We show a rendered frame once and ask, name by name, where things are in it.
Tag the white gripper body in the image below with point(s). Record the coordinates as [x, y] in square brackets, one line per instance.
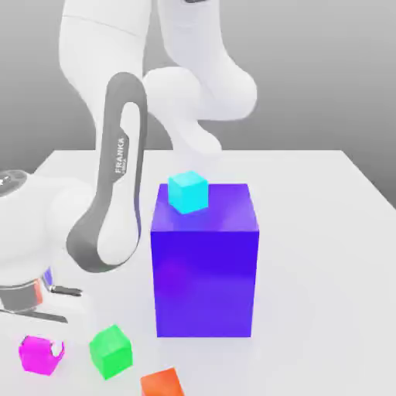
[46, 328]

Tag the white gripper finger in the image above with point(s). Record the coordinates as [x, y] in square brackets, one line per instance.
[56, 348]

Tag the small magenta cube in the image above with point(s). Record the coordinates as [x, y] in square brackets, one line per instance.
[35, 355]

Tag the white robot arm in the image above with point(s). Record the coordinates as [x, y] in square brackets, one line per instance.
[123, 235]

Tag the small green cube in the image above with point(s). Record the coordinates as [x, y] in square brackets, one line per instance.
[111, 352]

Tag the small orange cube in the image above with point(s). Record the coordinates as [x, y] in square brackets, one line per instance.
[162, 383]

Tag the small cyan cube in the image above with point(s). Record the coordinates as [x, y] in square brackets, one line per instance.
[188, 193]

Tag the large blue box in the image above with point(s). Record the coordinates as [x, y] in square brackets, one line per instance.
[204, 278]

